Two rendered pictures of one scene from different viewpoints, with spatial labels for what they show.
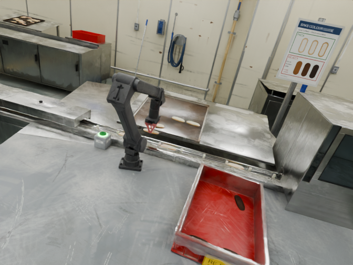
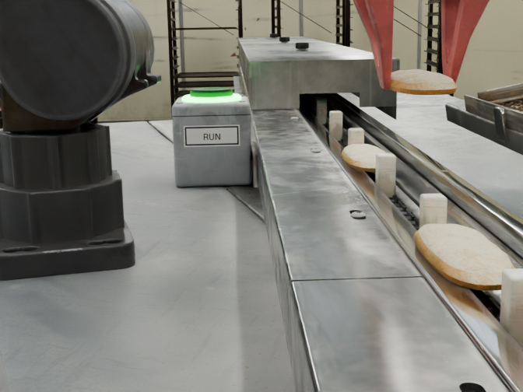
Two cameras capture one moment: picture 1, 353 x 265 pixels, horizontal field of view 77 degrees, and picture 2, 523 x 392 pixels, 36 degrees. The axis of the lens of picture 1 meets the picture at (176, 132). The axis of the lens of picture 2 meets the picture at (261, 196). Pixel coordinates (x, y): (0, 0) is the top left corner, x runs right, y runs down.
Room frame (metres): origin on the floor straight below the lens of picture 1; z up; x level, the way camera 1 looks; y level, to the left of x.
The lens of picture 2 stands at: (1.01, -0.33, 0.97)
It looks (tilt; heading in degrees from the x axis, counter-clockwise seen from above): 12 degrees down; 81
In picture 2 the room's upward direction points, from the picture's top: 1 degrees counter-clockwise
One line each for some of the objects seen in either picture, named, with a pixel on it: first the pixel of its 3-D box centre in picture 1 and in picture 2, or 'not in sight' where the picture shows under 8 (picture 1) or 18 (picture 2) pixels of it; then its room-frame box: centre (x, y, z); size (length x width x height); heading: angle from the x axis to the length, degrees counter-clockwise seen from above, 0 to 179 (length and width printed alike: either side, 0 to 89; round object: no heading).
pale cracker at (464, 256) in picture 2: (168, 146); (461, 248); (1.17, 0.03, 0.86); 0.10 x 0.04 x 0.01; 83
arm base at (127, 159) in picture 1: (131, 159); (57, 189); (0.96, 0.20, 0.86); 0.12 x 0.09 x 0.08; 96
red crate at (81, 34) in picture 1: (89, 36); not in sight; (4.50, 2.05, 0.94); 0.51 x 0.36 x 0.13; 87
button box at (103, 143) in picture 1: (102, 142); (215, 157); (1.09, 0.41, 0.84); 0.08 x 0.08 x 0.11; 83
